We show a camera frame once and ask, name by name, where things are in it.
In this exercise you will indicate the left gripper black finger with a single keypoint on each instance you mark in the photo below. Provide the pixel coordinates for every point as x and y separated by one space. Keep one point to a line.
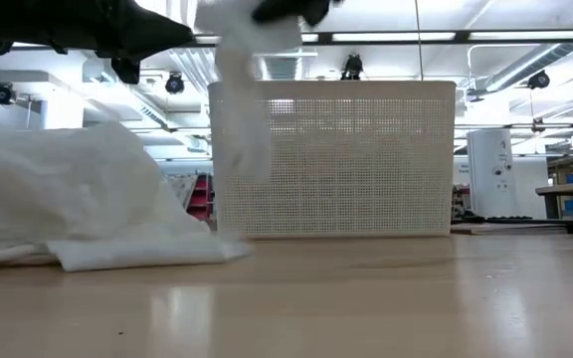
154 45
154 25

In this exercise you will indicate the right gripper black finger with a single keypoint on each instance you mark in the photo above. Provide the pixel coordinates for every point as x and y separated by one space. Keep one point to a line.
276 11

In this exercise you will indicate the small white garment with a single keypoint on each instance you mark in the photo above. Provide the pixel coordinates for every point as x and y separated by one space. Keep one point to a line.
239 74

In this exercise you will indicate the large white garment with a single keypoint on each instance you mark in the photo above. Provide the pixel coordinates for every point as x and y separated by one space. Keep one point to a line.
67 189

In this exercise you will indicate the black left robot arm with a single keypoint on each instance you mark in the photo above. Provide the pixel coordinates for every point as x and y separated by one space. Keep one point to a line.
3 25

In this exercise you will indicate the black ceiling spotlight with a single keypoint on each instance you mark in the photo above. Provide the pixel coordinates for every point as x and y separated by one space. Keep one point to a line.
4 93
538 79
174 83

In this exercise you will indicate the overhead LED light bar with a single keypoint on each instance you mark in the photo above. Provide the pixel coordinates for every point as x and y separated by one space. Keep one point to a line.
463 36

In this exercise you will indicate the white perforated plastic basket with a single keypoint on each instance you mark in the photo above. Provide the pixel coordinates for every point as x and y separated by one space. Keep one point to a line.
356 164

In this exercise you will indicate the red shelf unit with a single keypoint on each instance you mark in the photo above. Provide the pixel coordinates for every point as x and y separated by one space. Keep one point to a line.
199 199

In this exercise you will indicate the white cylindrical machine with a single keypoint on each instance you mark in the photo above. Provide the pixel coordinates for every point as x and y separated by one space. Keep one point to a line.
490 174

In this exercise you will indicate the wooden workbench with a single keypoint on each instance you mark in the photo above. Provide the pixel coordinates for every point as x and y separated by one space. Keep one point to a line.
570 189

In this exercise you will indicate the black overhead camera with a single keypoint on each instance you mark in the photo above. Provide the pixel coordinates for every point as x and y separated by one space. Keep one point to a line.
352 67

